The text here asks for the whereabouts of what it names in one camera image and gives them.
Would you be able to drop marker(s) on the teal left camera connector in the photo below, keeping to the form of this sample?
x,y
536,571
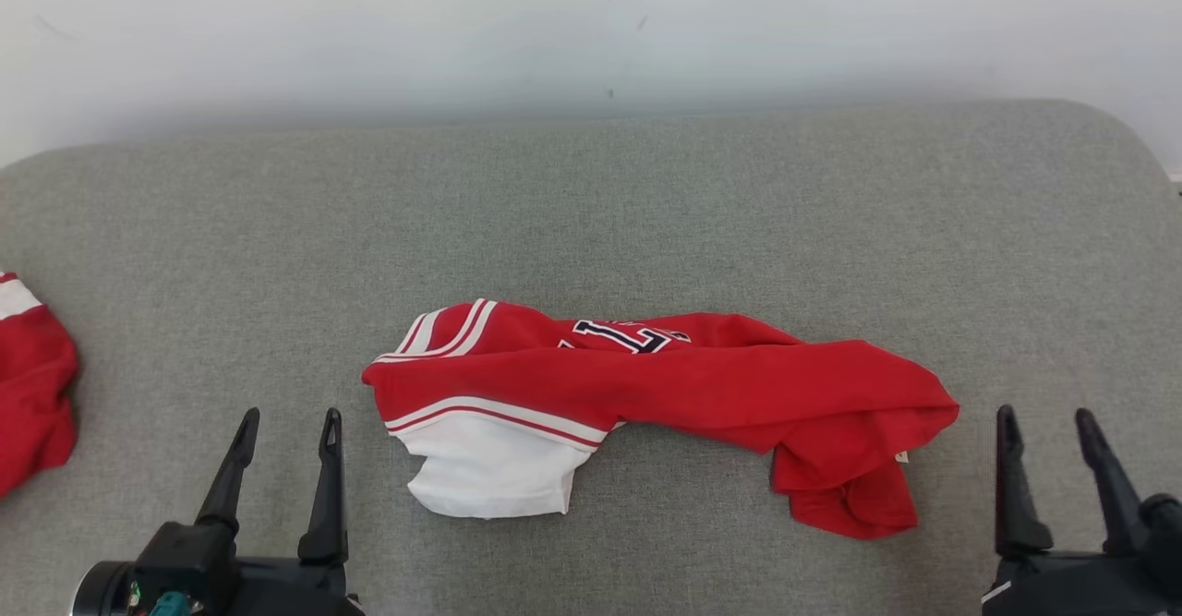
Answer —
x,y
174,605

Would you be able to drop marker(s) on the red shorts with white stripe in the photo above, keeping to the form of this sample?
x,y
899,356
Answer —
x,y
32,394

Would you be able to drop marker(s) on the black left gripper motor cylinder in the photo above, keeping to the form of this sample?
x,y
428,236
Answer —
x,y
102,593

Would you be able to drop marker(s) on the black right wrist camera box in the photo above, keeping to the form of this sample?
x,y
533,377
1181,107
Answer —
x,y
1165,533

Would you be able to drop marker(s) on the red jersey with white sleeves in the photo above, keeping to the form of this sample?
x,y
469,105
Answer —
x,y
702,385

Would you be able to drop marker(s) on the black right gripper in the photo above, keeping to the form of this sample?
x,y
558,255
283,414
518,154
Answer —
x,y
1080,588

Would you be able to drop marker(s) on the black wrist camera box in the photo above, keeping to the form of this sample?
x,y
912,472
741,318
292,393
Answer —
x,y
1165,533
185,556

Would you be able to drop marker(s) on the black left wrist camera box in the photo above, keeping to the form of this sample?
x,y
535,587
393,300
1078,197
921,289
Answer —
x,y
185,556

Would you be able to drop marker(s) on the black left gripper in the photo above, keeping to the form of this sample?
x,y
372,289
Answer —
x,y
295,590

